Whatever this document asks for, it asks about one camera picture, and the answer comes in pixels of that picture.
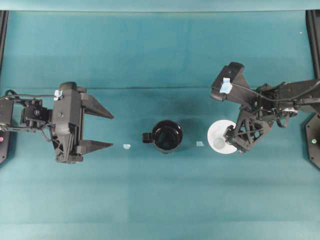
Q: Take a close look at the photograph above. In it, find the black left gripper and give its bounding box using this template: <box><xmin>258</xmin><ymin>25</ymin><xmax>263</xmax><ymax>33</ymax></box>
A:
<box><xmin>51</xmin><ymin>90</ymin><xmax>114</xmax><ymax>164</ymax></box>

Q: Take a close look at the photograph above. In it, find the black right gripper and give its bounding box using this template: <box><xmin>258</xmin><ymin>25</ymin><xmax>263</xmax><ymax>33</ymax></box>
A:
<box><xmin>224</xmin><ymin>84</ymin><xmax>298</xmax><ymax>154</ymax></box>

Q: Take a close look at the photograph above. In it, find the white paper cup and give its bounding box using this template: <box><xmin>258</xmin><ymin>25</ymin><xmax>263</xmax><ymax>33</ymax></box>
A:
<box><xmin>207</xmin><ymin>119</ymin><xmax>238</xmax><ymax>155</ymax></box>

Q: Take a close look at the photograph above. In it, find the black cup holder with handle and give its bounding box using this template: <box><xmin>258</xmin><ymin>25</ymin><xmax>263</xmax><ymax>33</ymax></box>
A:
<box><xmin>142</xmin><ymin>119</ymin><xmax>183</xmax><ymax>154</ymax></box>

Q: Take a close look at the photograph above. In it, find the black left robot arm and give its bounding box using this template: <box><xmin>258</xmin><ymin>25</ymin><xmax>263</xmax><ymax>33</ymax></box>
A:
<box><xmin>0</xmin><ymin>82</ymin><xmax>114</xmax><ymax>164</ymax></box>

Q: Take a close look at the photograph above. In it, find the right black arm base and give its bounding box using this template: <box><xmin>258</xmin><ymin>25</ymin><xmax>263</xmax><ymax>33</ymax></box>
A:
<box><xmin>305</xmin><ymin>9</ymin><xmax>320</xmax><ymax>169</ymax></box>

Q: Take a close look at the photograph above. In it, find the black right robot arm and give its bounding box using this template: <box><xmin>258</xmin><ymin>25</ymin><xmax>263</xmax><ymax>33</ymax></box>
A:
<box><xmin>223</xmin><ymin>79</ymin><xmax>320</xmax><ymax>153</ymax></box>

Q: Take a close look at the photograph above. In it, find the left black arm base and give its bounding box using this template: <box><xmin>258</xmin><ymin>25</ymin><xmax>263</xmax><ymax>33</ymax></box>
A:
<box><xmin>0</xmin><ymin>10</ymin><xmax>13</xmax><ymax>164</ymax></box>

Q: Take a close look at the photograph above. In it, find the right blue tape marker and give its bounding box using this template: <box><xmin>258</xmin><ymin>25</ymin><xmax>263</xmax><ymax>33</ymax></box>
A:
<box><xmin>196</xmin><ymin>141</ymin><xmax>204</xmax><ymax>147</ymax></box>

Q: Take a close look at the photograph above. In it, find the blue tape marker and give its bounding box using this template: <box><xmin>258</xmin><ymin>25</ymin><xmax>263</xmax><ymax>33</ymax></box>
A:
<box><xmin>123</xmin><ymin>144</ymin><xmax>131</xmax><ymax>150</ymax></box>
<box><xmin>196</xmin><ymin>141</ymin><xmax>204</xmax><ymax>147</ymax></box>

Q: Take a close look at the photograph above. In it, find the left blue tape marker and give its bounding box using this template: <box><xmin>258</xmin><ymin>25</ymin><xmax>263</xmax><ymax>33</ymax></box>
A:
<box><xmin>123</xmin><ymin>144</ymin><xmax>131</xmax><ymax>150</ymax></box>

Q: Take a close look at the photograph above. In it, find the teal table cloth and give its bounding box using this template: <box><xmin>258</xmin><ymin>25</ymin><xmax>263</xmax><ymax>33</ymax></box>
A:
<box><xmin>0</xmin><ymin>0</ymin><xmax>320</xmax><ymax>240</ymax></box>

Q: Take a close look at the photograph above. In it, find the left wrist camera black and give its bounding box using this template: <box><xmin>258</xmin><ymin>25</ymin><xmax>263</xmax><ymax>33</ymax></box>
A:
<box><xmin>53</xmin><ymin>81</ymin><xmax>87</xmax><ymax>101</ymax></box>

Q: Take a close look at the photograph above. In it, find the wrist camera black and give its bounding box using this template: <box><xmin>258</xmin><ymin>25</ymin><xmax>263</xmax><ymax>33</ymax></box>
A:
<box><xmin>53</xmin><ymin>81</ymin><xmax>87</xmax><ymax>101</ymax></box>
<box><xmin>210</xmin><ymin>62</ymin><xmax>256</xmax><ymax>105</ymax></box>

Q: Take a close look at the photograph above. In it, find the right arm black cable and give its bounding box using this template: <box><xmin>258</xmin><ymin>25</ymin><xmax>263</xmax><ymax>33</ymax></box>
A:
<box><xmin>232</xmin><ymin>82</ymin><xmax>320</xmax><ymax>130</ymax></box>

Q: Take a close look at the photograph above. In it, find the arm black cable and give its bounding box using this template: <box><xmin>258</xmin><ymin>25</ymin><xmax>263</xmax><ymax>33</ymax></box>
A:
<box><xmin>0</xmin><ymin>89</ymin><xmax>61</xmax><ymax>143</ymax></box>
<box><xmin>232</xmin><ymin>82</ymin><xmax>320</xmax><ymax>130</ymax></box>

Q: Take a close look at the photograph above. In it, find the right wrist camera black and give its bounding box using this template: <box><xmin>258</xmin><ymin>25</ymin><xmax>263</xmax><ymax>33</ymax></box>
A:
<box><xmin>210</xmin><ymin>62</ymin><xmax>256</xmax><ymax>105</ymax></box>

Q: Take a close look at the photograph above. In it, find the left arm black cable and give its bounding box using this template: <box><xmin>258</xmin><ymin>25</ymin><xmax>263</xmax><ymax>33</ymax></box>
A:
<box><xmin>0</xmin><ymin>89</ymin><xmax>61</xmax><ymax>143</ymax></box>

